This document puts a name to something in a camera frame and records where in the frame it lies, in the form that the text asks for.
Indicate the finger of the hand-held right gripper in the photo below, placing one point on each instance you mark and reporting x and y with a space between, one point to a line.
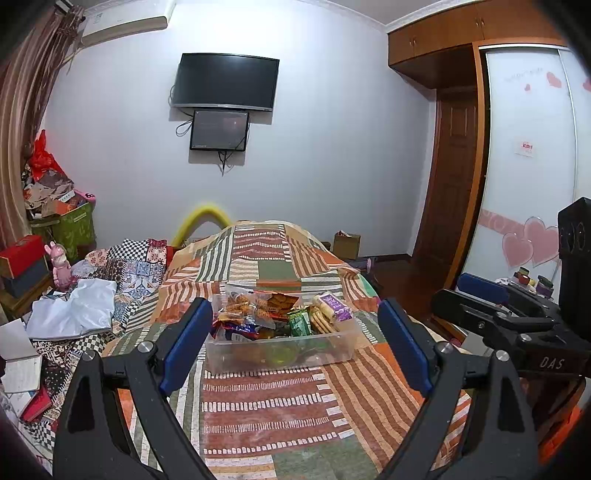
461 309
480 286

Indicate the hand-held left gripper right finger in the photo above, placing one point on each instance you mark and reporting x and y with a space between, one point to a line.
406 341

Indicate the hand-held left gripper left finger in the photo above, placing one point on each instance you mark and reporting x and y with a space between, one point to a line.
184 341

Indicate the yellow biscuit packet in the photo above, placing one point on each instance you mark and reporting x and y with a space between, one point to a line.
238 307

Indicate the clear plastic container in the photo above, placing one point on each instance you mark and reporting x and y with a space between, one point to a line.
258 355

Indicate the green jelly cup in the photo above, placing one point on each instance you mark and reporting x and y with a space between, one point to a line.
281 354

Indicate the dark blue snack packet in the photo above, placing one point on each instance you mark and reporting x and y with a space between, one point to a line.
240 331

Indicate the small dark jar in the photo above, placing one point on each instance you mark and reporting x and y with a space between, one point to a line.
544 284

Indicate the pink heart sticker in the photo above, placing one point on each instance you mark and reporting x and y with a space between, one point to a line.
542 240

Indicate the checkered patchwork quilt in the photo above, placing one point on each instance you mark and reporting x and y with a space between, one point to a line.
138 277

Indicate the purple label biscuit packet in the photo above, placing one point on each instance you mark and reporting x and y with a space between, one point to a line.
334 307

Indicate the orange cracker packet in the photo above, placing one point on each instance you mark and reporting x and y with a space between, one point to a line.
279 304

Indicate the wooden door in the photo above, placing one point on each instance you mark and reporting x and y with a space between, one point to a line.
452 184

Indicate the green snack packet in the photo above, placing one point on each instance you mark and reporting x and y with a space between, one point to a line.
300 323

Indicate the striped patchwork blanket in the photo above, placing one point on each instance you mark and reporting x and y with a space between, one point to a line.
268 415

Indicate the cardboard box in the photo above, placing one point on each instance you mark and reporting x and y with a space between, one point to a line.
346 247

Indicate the white plastic bag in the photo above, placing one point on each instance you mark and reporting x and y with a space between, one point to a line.
74 309

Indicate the yellow foam tube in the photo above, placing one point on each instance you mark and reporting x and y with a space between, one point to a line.
203 213

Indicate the pink rabbit figure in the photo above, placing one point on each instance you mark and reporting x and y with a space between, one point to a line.
60 270

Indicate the red label sticker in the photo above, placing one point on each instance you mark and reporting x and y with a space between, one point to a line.
525 148

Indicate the green storage box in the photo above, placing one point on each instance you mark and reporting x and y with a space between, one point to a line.
74 230

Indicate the red book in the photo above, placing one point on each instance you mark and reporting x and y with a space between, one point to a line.
37 404

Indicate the white notebook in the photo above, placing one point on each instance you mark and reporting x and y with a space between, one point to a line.
21 374

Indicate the grey box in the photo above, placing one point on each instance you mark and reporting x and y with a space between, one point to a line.
27 281

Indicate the small pink item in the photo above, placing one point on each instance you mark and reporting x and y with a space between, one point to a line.
87 194

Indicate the white wardrobe sliding door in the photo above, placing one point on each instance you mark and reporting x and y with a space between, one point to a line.
531 115

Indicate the red box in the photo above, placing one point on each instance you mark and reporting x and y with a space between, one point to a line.
21 256

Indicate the pile of paper clutter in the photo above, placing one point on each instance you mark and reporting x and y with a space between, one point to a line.
48 194

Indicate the small black monitor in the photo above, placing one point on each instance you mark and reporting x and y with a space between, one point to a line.
219 130

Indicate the red plastic bag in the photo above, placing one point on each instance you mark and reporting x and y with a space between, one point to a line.
44 157

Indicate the wooden overhead cabinet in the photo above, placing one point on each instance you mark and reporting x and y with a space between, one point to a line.
443 37

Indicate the black television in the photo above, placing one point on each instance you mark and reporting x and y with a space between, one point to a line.
226 81

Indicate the white air conditioner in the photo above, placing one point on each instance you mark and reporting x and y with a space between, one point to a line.
120 21

